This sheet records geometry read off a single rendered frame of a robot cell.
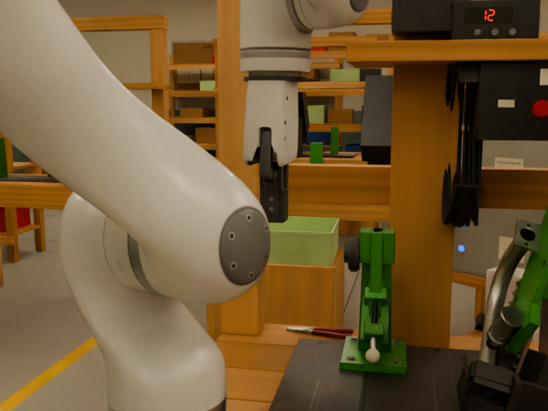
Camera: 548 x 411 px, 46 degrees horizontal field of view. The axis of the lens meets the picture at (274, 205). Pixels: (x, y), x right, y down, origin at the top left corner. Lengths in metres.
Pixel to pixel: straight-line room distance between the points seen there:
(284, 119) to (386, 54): 0.60
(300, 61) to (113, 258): 0.31
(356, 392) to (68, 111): 0.87
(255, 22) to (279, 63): 0.05
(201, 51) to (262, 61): 10.97
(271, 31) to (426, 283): 0.87
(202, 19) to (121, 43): 1.57
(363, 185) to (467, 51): 0.41
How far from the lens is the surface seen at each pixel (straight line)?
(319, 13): 0.72
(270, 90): 0.74
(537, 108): 1.34
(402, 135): 1.43
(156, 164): 0.55
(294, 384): 1.27
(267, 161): 0.74
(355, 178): 1.53
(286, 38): 0.75
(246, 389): 1.30
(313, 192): 1.55
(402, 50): 1.31
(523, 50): 1.33
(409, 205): 1.45
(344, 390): 1.25
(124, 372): 0.65
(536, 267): 1.15
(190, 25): 11.84
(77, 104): 0.52
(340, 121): 8.13
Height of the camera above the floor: 1.43
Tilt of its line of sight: 9 degrees down
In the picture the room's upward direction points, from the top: straight up
